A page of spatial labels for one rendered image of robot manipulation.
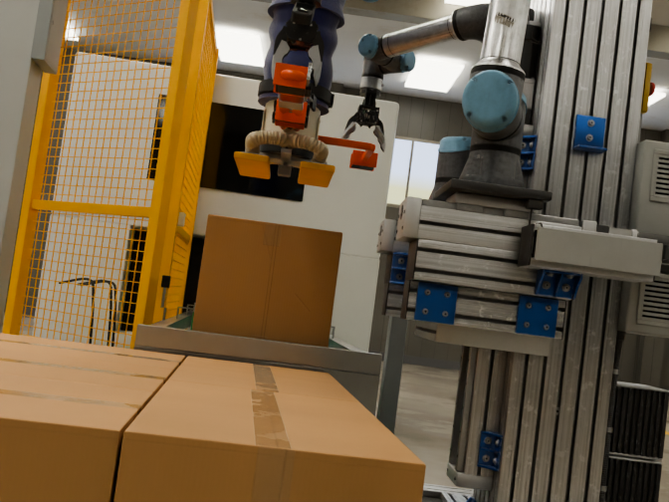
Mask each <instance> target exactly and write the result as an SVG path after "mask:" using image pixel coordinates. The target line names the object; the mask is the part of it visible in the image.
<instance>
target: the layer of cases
mask: <svg viewBox="0 0 669 502"><path fill-rule="evenodd" d="M425 470H426V465H425V463H424V462H422V461H421V460H420V459H419V458H418V457H417V456H416V455H415V454H414V453H413V452H412V451H411V450H410V449H409V448H408V447H407V446H406V445H404V444H403V443H402V442H401V441H400V440H399V439H398V438H397V437H396V436H395V435H394V434H393V433H392V432H391V431H390V430H389V429H388V428H386V427H385V426H384V425H383V424H382V423H381V422H380V421H379V420H378V419H377V418H376V417H375V416H374V415H373V414H372V413H371V412H370V411H368V410H367V409H366V408H365V407H364V406H363V405H362V404H361V403H360V402H359V401H358V400H357V399H356V398H355V397H354V396H353V395H352V394H350V393H349V392H348V391H347V390H346V389H345V388H344V387H343V386H342V385H341V384H340V383H339V382H338V381H337V380H336V379H335V378H334V377H332V376H331V375H330V374H329V373H322V372H313V371H305V370H297V369H289V368H280V367H272V366H264V365H256V364H248V363H239V362H231V361H223V360H215V359H206V358H198V357H191V356H188V357H187V358H186V356H183V355H174V354H166V353H158V352H150V351H142V350H133V349H125V348H117V347H109V346H100V345H92V344H84V343H76V342H68V341H59V340H51V339H43V338H35V337H26V336H18V335H10V334H2V333H0V502H422V494H423V486H424V478H425Z"/></svg>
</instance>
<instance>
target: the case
mask: <svg viewBox="0 0 669 502"><path fill-rule="evenodd" d="M341 241H342V233H341V232H335V231H327V230H321V229H314V228H307V227H299V226H292V225H285V224H278V223H270V222H263V221H256V220H249V219H241V218H234V217H227V216H219V215H212V214H208V218H207V225H206V232H205V239H204V247H203V254H202V261H201V268H200V275H199V282H198V289H197V296H196V303H195V310H194V317H193V324H192V331H199V332H207V333H215V334H223V335H231V336H239V337H247V338H255V339H263V340H271V341H279V342H287V343H295V344H303V345H311V346H319V347H327V348H328V347H329V339H330V332H331V324H332V316H333V309H334V301H335V287H336V279H337V271H338V264H339V256H340V249H341Z"/></svg>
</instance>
